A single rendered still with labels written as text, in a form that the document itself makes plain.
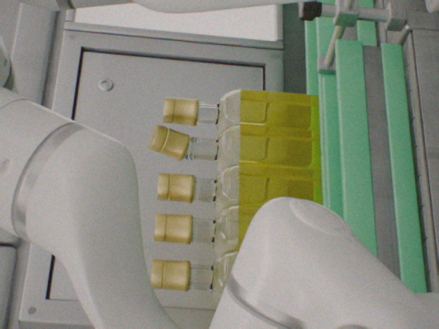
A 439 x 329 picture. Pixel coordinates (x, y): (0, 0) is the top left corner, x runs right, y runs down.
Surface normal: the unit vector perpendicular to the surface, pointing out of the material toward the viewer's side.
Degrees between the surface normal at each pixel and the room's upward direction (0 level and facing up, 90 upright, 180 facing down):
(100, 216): 141
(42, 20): 90
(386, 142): 90
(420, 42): 90
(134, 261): 154
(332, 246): 101
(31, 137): 84
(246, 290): 40
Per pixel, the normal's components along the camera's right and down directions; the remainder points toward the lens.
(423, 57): 0.11, -0.52
